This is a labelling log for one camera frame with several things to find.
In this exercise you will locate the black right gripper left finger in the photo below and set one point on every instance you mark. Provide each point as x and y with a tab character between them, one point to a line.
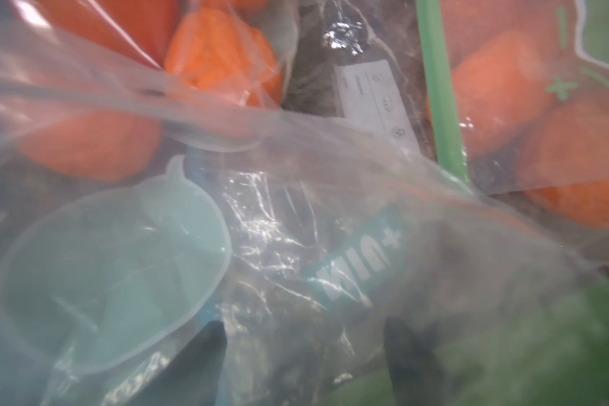
192	377

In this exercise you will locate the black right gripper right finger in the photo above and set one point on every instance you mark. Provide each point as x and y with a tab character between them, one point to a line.
418	377

